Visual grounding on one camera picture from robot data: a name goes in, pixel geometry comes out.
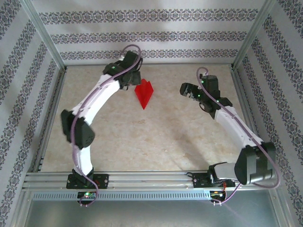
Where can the red paper sheet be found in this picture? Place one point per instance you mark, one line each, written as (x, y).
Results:
(144, 94)

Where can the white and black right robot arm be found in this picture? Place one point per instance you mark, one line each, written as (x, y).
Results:
(232, 125)

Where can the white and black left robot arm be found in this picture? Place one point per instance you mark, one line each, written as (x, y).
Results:
(101, 94)

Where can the circuit board with yellow connector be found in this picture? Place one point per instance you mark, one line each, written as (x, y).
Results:
(216, 193)

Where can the circuit board with green light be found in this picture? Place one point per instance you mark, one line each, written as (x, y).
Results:
(86, 195)

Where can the grey metal panel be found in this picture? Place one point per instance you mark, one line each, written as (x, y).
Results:
(151, 212)

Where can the thin aluminium rail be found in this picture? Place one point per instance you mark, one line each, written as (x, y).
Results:
(165, 64)

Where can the aluminium side rail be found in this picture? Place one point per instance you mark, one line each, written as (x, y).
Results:
(48, 123)
(246, 106)

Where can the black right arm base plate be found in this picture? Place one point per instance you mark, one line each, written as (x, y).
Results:
(200, 180)

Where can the aluminium frame post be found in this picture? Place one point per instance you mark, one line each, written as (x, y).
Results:
(42, 35)
(254, 35)

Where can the long aluminium mounting rail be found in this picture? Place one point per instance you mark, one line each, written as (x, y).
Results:
(146, 179)

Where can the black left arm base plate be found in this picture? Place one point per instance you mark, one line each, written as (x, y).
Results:
(104, 180)

